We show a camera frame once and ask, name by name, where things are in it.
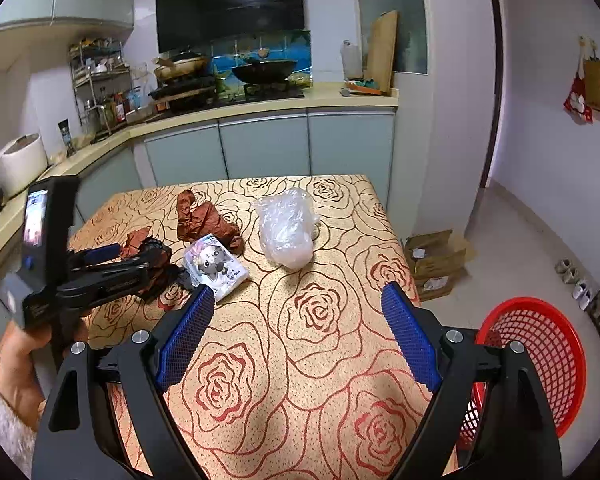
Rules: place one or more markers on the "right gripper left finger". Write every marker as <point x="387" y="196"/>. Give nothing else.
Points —
<point x="79" y="436"/>

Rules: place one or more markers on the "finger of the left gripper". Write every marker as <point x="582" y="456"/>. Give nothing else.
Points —
<point x="93" y="256"/>
<point x="145" y="275"/>

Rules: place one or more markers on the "silver cartoon snack wrapper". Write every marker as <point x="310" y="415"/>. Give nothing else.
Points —
<point x="210" y="264"/>

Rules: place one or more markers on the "brown paper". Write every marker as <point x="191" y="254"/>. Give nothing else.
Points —
<point x="134" y="239"/>
<point x="195" y="222"/>

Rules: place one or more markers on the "clear plastic bag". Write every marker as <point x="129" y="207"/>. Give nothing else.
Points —
<point x="287" y="222"/>

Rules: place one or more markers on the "kitchen counter with cabinets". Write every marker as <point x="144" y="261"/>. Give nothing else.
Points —
<point x="339" y="149"/>

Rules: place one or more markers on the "person's left hand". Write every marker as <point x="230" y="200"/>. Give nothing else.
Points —
<point x="18" y="384"/>

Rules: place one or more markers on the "white rice cooker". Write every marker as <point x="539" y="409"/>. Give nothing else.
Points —
<point x="22" y="161"/>

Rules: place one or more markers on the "black gas stove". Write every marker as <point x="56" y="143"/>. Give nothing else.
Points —
<point x="194" y="96"/>

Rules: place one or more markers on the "metal spice rack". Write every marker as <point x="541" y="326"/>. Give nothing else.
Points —
<point x="102" y="85"/>

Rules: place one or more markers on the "rose pattern tablecloth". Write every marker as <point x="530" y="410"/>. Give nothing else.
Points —
<point x="298" y="375"/>

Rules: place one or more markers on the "beige frying pan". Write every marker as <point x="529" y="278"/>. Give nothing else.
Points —
<point x="168" y="69"/>

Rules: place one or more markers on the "cardboard box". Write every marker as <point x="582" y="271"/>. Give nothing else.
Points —
<point x="437" y="262"/>

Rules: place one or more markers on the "black wok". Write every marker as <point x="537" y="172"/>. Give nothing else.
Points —
<point x="264" y="72"/>

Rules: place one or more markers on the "black range hood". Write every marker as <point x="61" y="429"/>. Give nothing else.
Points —
<point x="191" y="23"/>

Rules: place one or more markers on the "white plastic jug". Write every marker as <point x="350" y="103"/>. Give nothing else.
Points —
<point x="351" y="61"/>

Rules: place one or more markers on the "wooden cutting board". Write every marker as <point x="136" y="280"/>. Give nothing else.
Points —
<point x="379" y="64"/>

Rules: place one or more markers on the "red hanging cloth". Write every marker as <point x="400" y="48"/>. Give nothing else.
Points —
<point x="575" y="103"/>

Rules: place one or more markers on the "brown hanging paper bag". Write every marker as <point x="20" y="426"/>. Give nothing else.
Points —
<point x="591" y="67"/>

